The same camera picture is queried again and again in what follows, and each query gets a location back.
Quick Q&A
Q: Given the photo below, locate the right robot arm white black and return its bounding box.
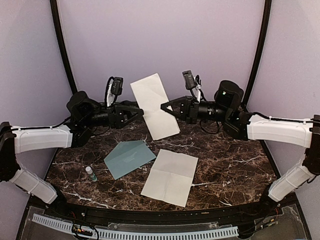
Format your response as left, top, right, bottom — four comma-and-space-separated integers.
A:
160, 80, 320, 217

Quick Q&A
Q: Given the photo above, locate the small glue stick bottle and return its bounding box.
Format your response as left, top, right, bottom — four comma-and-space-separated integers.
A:
85, 166, 98, 182

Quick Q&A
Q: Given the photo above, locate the black frame post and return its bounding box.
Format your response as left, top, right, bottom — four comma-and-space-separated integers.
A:
49, 0, 78, 94
242, 0, 272, 109

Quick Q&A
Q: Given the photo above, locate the light blue envelope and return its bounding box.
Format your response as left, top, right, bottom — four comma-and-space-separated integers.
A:
104, 140, 156, 180

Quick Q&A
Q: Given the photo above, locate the right black frame post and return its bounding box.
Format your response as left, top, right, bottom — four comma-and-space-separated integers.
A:
242, 0, 272, 109

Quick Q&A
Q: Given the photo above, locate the black front table rail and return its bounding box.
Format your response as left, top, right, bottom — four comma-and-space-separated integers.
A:
44, 199, 276, 227

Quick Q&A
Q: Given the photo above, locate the white slotted cable duct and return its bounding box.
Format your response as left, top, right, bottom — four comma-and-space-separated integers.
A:
32, 213, 239, 240

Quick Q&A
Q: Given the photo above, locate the left black frame post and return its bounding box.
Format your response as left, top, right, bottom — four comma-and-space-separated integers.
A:
49, 0, 78, 94

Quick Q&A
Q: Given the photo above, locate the white paper sheet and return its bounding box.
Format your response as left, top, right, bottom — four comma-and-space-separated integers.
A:
141, 149, 198, 208

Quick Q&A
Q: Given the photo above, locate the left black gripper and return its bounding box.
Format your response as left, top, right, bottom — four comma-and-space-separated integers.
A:
82, 99, 148, 129

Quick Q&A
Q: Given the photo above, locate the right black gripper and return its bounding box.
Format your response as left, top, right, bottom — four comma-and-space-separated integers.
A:
160, 95, 231, 125

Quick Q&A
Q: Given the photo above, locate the white letter paper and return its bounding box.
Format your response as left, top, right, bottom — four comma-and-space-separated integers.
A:
130, 73, 180, 140

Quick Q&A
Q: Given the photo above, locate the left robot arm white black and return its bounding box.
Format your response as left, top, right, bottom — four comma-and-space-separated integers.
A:
0, 91, 144, 218

